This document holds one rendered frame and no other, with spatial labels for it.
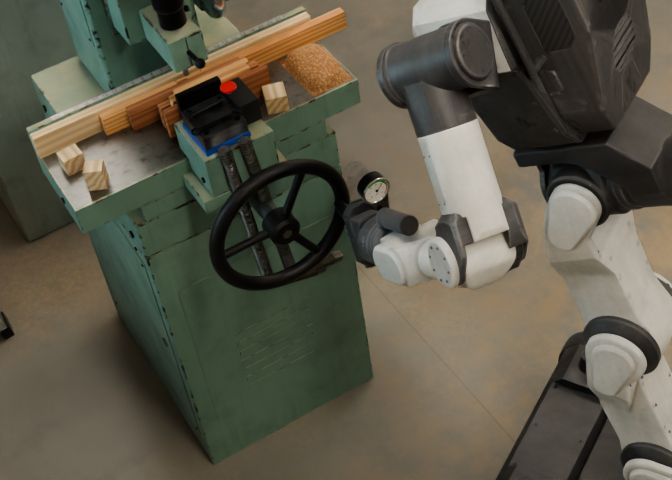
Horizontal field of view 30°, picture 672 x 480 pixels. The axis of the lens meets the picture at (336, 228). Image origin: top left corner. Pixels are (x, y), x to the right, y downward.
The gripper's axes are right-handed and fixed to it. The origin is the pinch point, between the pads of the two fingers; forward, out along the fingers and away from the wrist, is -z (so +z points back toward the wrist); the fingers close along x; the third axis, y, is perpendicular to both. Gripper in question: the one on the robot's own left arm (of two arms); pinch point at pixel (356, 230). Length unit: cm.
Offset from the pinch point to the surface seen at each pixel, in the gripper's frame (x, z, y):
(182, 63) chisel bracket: 36.6, -20.5, 16.0
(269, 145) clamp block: 19.1, -6.7, 8.9
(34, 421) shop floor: -42, -94, 61
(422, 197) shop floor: -29, -101, -57
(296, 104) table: 22.6, -17.2, -1.9
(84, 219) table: 16.1, -17.8, 43.2
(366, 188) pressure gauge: 0.7, -21.9, -12.5
